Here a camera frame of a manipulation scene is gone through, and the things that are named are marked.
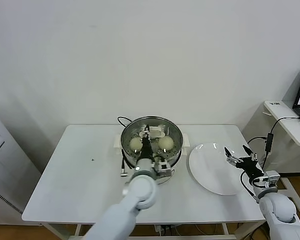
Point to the white metal cabinet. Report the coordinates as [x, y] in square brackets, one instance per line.
[7, 170]

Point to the perforated steel steamer basket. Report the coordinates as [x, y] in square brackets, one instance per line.
[185, 140]

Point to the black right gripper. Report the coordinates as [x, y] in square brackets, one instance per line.
[250, 166]

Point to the white side desk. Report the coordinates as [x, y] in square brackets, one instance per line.
[287, 130]

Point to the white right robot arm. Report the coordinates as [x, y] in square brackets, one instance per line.
[280, 212]

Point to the white metal table frame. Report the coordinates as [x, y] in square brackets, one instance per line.
[77, 230]

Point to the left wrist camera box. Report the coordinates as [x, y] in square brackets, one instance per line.
[163, 168]

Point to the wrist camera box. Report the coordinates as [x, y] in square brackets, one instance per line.
[270, 178]
[163, 168]

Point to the round white plate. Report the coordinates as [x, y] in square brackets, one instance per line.
[210, 167]

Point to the white power strip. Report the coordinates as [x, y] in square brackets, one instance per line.
[163, 229]

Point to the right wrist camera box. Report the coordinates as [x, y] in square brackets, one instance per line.
[270, 178]

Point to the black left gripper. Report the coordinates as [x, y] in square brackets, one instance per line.
[146, 150]

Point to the small desk label sticker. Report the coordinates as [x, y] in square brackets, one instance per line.
[275, 103]

